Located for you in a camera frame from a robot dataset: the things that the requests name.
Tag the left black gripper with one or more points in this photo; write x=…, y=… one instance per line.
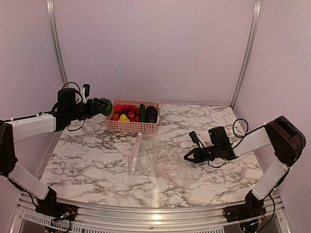
x=97, y=108

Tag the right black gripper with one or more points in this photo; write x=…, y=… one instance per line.
x=198, y=156

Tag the green fake vegetable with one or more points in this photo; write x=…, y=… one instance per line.
x=106, y=107

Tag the red fake tomato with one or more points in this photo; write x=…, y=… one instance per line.
x=118, y=108

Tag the red fake pepper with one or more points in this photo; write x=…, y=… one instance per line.
x=115, y=117

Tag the yellow fake lemon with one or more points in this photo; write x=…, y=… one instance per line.
x=124, y=118

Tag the red fake strawberries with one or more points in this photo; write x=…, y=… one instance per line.
x=132, y=112

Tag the green fake cucumber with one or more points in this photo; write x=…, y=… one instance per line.
x=142, y=113

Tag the clear zip top bag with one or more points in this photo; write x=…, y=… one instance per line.
x=152, y=157

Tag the purple fake eggplant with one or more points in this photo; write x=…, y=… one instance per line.
x=151, y=114

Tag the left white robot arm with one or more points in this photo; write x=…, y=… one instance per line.
x=24, y=140

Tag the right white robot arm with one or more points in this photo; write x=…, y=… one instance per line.
x=280, y=137

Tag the pink perforated plastic basket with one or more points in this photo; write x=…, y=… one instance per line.
x=133, y=127

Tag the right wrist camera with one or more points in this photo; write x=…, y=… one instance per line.
x=195, y=139

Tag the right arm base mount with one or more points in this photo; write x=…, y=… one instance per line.
x=245, y=208

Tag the front aluminium rail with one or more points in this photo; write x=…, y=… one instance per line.
x=96, y=218

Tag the left aluminium frame post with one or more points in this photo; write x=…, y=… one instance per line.
x=64, y=81

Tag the aluminium frame post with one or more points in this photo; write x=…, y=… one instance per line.
x=248, y=52
x=64, y=81

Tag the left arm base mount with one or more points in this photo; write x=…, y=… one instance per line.
x=51, y=207

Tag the right aluminium frame post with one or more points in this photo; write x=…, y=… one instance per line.
x=248, y=52

